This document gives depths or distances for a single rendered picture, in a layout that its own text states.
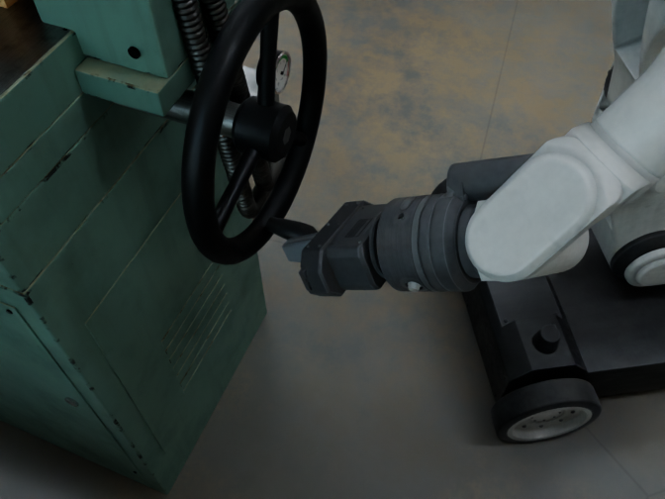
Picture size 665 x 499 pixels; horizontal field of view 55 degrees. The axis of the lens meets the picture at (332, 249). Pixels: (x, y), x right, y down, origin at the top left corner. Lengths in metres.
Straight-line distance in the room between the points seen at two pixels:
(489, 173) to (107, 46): 0.37
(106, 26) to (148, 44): 0.04
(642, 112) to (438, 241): 0.18
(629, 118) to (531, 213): 0.09
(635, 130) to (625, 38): 0.56
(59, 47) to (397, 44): 1.62
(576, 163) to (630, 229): 0.78
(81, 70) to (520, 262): 0.45
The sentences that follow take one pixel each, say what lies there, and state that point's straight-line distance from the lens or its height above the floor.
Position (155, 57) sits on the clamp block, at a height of 0.89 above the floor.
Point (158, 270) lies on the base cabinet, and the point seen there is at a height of 0.52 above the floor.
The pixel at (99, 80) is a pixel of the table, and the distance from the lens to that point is 0.67.
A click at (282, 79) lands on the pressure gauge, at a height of 0.65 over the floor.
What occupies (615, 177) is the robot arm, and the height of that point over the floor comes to 0.93.
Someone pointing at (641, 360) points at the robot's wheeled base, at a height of 0.17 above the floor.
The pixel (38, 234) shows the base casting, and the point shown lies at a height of 0.75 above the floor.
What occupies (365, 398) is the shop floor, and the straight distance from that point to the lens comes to 1.38.
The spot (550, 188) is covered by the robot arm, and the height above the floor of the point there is 0.92.
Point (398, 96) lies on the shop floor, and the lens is 1.98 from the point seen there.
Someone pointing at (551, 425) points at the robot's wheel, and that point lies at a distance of 1.38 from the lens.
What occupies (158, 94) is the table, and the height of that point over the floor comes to 0.87.
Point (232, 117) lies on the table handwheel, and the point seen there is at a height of 0.82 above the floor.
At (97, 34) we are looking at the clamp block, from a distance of 0.66.
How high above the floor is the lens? 1.26
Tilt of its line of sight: 53 degrees down
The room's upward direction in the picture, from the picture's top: straight up
